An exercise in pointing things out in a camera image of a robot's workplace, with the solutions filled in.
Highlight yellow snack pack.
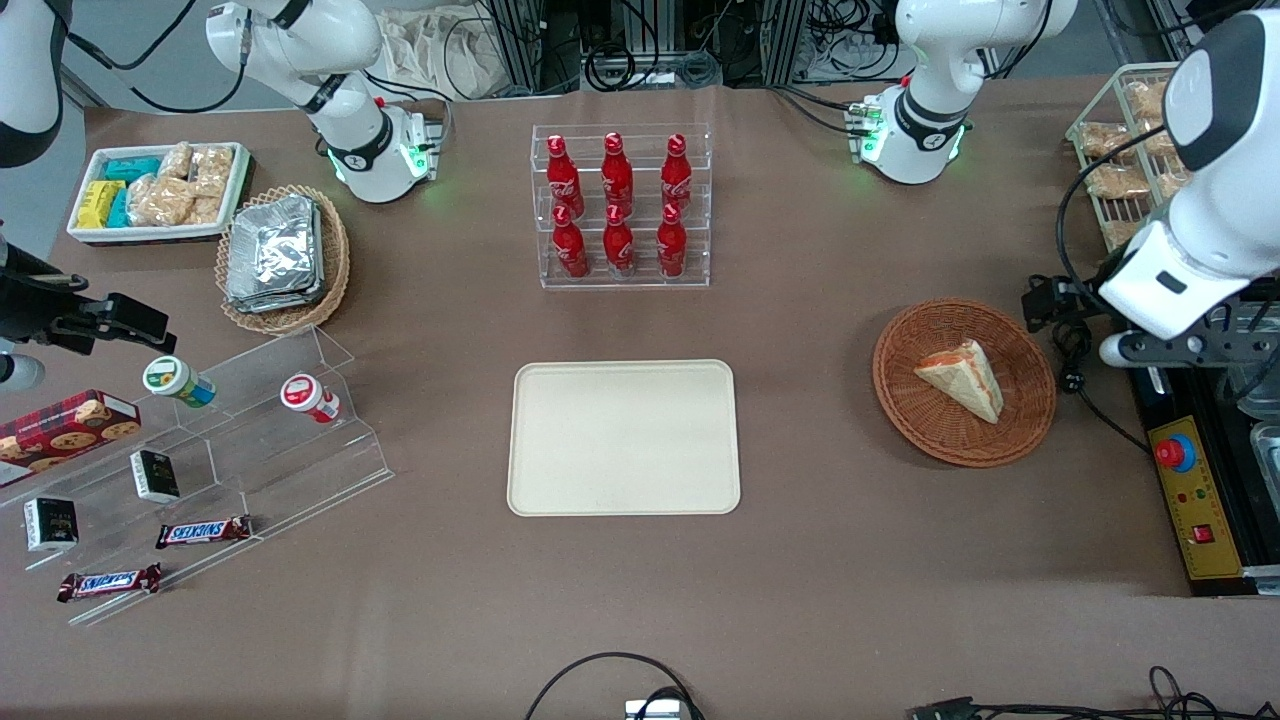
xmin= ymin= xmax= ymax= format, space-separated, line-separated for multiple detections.
xmin=76 ymin=180 xmax=127 ymax=230

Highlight Snickers bar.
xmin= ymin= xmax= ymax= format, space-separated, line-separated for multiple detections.
xmin=154 ymin=514 xmax=254 ymax=551
xmin=56 ymin=563 xmax=164 ymax=604

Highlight white cloth bag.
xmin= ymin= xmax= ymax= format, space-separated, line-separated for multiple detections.
xmin=378 ymin=8 xmax=513 ymax=102

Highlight white plastic bin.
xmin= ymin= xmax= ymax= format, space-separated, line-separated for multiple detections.
xmin=66 ymin=142 xmax=253 ymax=246

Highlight red lid cup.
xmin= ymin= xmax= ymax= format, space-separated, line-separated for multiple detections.
xmin=279 ymin=372 xmax=342 ymax=425

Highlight small metal container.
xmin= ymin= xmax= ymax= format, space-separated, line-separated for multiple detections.
xmin=1249 ymin=420 xmax=1280 ymax=493

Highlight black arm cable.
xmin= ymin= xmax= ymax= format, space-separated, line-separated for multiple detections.
xmin=1058 ymin=124 xmax=1198 ymax=293
xmin=64 ymin=0 xmax=253 ymax=114

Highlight round brown wicker basket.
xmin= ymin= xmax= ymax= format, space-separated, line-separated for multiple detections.
xmin=872 ymin=298 xmax=1057 ymax=469

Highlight aluminium frame post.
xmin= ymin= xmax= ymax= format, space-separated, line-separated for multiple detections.
xmin=488 ymin=0 xmax=549 ymax=97
xmin=762 ymin=0 xmax=813 ymax=87

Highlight small black box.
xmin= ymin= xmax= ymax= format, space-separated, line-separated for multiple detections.
xmin=129 ymin=449 xmax=183 ymax=506
xmin=23 ymin=496 xmax=80 ymax=554

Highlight large metal container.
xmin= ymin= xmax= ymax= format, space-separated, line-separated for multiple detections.
xmin=1232 ymin=350 xmax=1280 ymax=420

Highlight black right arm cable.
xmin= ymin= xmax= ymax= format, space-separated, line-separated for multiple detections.
xmin=64 ymin=0 xmax=253 ymax=114

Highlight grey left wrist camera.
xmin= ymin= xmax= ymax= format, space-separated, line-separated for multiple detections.
xmin=1098 ymin=330 xmax=1280 ymax=369

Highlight triangular sandwich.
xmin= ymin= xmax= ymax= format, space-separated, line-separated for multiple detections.
xmin=913 ymin=338 xmax=1004 ymax=425

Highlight coiled black cables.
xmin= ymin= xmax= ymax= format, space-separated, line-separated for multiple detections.
xmin=584 ymin=38 xmax=723 ymax=93

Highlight black control box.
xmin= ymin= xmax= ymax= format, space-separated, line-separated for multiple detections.
xmin=1126 ymin=296 xmax=1280 ymax=597

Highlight thin black tangled cable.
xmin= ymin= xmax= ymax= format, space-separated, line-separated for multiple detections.
xmin=974 ymin=664 xmax=1280 ymax=720

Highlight black looped cable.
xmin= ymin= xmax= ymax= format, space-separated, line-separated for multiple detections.
xmin=524 ymin=651 xmax=707 ymax=720

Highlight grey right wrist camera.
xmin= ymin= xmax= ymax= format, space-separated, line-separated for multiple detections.
xmin=0 ymin=352 xmax=46 ymax=393

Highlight green lid cup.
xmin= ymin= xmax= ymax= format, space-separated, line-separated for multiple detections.
xmin=142 ymin=355 xmax=218 ymax=409

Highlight yellow control panel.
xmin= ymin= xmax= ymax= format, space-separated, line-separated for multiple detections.
xmin=1147 ymin=414 xmax=1247 ymax=584

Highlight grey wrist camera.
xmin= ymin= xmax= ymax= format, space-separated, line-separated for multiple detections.
xmin=0 ymin=352 xmax=46 ymax=393
xmin=1098 ymin=330 xmax=1280 ymax=369

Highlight silver foil pack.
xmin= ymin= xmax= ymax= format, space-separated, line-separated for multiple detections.
xmin=226 ymin=275 xmax=327 ymax=314
xmin=227 ymin=195 xmax=321 ymax=301

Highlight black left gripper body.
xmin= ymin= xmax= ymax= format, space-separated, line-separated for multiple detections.
xmin=1070 ymin=279 xmax=1113 ymax=325

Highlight clear acrylic bottle rack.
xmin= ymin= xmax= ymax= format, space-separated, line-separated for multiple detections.
xmin=531 ymin=124 xmax=712 ymax=290

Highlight black power cable with plug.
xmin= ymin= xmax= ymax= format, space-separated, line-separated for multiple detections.
xmin=1048 ymin=318 xmax=1153 ymax=453

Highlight oval tan wicker basket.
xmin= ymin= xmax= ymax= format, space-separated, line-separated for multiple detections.
xmin=215 ymin=184 xmax=352 ymax=336

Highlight beige plastic tray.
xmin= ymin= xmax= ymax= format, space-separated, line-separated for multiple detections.
xmin=506 ymin=359 xmax=742 ymax=518

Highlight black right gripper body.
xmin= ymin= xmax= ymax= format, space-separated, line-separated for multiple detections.
xmin=0 ymin=243 xmax=113 ymax=347

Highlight red cookie box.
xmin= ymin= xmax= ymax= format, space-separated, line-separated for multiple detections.
xmin=0 ymin=389 xmax=143 ymax=490

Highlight white wire rack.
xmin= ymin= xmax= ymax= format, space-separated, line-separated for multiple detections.
xmin=1064 ymin=62 xmax=1193 ymax=253

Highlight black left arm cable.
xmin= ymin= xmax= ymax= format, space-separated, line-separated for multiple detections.
xmin=1058 ymin=124 xmax=1198 ymax=293

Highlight red cola bottle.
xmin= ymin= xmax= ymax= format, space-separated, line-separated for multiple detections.
xmin=546 ymin=135 xmax=586 ymax=217
xmin=552 ymin=205 xmax=591 ymax=280
xmin=602 ymin=204 xmax=637 ymax=278
xmin=655 ymin=203 xmax=690 ymax=279
xmin=601 ymin=132 xmax=636 ymax=212
xmin=660 ymin=133 xmax=694 ymax=211

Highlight clear acrylic step display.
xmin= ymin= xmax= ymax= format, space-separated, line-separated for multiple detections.
xmin=0 ymin=325 xmax=395 ymax=629

